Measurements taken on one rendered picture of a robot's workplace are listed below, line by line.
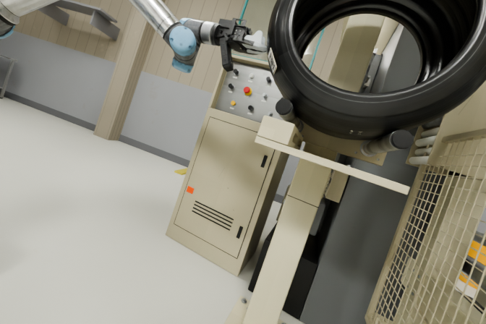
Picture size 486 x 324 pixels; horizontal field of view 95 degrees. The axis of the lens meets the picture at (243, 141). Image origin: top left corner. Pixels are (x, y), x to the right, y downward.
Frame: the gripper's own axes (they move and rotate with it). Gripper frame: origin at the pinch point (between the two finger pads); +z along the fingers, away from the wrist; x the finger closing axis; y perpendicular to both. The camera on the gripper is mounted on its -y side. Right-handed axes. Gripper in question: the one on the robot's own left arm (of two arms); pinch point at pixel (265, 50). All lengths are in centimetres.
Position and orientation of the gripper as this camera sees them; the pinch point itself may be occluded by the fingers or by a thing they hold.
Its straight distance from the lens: 79.5
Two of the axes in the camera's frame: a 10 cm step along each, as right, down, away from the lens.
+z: 8.8, 3.3, -3.3
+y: 3.4, -9.4, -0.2
